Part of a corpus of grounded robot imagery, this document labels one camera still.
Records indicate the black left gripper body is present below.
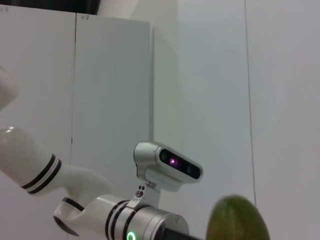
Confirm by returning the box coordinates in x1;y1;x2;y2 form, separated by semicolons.
159;221;203;240

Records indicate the green cucumber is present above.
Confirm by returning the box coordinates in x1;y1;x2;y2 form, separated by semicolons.
205;194;272;240

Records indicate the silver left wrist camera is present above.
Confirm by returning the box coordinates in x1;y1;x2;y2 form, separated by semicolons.
133;141;204;208

